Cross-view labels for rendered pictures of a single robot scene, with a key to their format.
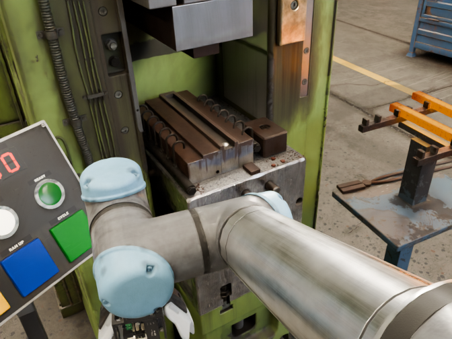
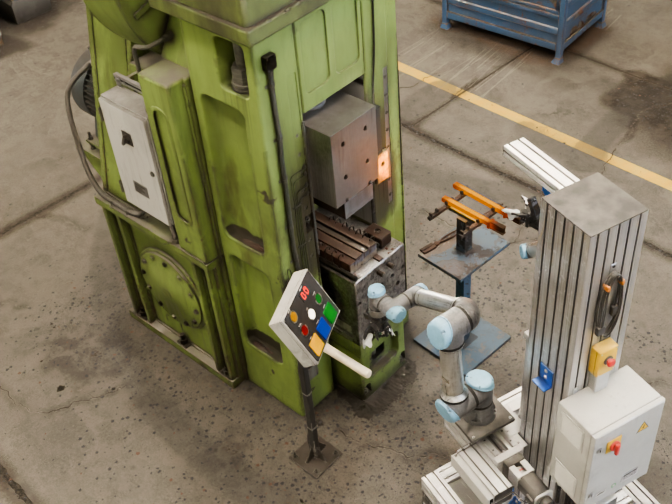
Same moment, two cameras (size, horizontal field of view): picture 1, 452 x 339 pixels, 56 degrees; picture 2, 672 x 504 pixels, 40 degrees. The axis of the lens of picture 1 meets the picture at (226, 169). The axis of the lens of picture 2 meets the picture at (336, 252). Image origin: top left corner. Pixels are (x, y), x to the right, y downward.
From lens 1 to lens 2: 3.50 m
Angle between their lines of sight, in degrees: 15
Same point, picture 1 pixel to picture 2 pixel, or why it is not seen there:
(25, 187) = (312, 298)
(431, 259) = (491, 274)
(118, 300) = (396, 318)
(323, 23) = (396, 161)
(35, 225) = (319, 312)
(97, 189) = (377, 294)
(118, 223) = (388, 301)
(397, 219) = (458, 263)
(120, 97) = (310, 240)
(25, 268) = (323, 329)
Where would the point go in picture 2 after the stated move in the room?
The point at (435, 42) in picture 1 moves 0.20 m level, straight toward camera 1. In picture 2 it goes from (469, 12) to (469, 24)
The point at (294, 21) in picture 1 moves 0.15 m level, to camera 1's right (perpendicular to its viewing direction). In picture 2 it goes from (383, 170) to (411, 163)
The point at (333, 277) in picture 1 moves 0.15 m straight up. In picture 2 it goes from (444, 300) to (445, 273)
